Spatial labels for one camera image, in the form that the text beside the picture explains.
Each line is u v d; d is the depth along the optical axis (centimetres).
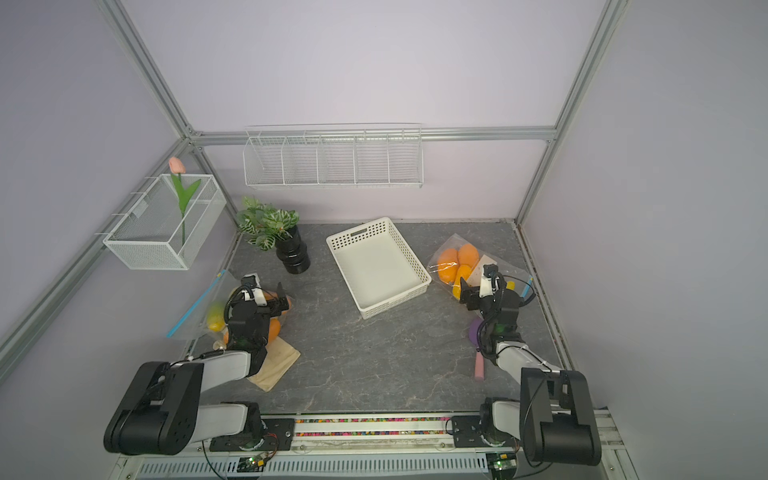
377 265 106
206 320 98
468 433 74
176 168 80
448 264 97
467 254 104
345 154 100
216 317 90
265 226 87
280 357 87
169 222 84
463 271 96
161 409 43
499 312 65
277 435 73
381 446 73
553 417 42
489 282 74
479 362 82
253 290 75
